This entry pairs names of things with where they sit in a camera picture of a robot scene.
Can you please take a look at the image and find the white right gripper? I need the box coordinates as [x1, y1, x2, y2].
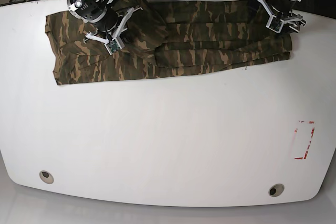
[83, 7, 143, 49]

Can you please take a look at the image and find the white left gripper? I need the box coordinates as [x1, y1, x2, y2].
[248, 0, 307, 35]

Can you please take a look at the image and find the red tape rectangle marking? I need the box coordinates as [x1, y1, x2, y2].
[291, 121, 316, 160]

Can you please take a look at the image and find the right table cable grommet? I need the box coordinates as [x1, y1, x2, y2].
[268, 184, 285, 197]

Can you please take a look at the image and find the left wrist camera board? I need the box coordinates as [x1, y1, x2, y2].
[266, 19, 283, 33]

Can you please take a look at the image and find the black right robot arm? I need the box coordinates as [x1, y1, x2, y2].
[67, 0, 143, 55]

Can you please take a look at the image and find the left table cable grommet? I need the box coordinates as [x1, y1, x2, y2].
[39, 170, 54, 185]

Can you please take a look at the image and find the table cable grommet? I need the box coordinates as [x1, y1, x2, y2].
[268, 184, 285, 197]
[39, 170, 54, 185]

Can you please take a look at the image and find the camouflage t-shirt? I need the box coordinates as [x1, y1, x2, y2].
[45, 0, 292, 86]

